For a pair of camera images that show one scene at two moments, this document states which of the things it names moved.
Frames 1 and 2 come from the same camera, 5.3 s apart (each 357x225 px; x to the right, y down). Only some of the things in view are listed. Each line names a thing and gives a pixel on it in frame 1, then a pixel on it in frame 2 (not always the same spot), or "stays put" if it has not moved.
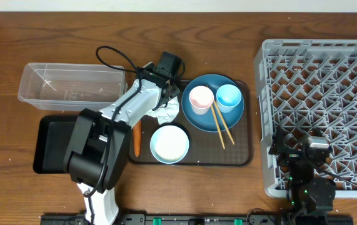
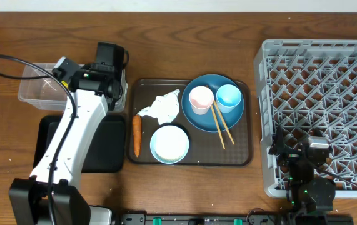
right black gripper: [278, 147] stays put
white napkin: [166, 111] stays put
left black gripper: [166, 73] -> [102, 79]
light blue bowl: [169, 144] stays put
